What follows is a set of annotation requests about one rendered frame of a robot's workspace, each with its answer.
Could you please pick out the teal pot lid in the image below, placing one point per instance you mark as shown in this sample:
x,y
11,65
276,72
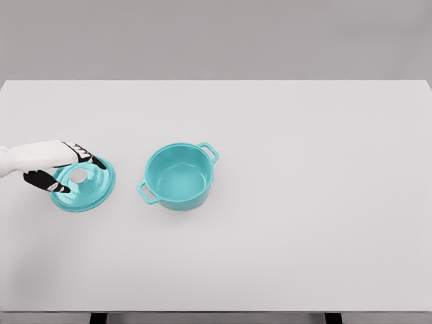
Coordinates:
x,y
91,189

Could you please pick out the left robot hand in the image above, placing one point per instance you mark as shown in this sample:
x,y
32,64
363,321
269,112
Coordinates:
x,y
50,154

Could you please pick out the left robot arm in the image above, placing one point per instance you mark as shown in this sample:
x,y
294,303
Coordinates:
x,y
6,160

